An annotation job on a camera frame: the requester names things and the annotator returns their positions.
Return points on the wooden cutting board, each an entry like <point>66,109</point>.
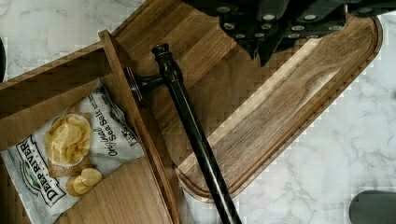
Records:
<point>250,113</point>

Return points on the wooden drawer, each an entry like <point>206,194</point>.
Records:
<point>138,192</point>

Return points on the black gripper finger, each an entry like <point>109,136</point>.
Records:
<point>289,20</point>
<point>251,24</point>

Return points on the dark grey object corner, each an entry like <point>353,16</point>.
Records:
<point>373,207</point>

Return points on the black object at left edge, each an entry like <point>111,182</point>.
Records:
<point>3,61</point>

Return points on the Deep River chips bag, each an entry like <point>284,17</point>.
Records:
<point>62,160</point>

